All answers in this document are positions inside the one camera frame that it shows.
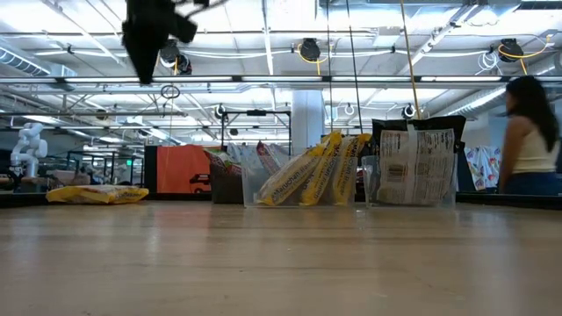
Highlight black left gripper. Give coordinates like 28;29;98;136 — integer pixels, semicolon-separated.
121;0;198;85

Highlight small dark red cart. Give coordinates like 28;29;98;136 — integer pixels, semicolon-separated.
189;173;212;194

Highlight silver ventilation duct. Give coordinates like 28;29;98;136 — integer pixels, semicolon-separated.
0;43;78;78
432;85;510;124

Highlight white patterned cloth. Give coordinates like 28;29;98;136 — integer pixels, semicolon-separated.
464;145;502;192

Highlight black Maruchan fire noodle packet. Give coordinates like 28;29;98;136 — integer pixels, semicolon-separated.
371;115;466;206

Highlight black ceiling cord reel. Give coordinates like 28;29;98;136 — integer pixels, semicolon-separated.
158;39;181;65
299;38;321;62
498;38;526;62
175;53;193;75

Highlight person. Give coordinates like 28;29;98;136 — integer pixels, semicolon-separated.
498;75;562;197

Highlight clear plastic bin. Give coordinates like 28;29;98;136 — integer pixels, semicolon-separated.
362;153;458;208
241;153;357;208

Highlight thin black hanging cable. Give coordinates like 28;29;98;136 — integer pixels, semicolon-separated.
325;0;334;133

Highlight yellow hanging power cable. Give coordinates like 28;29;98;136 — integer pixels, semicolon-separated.
399;0;422;120

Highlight red partition panel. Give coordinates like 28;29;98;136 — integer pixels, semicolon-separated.
144;144;212;194

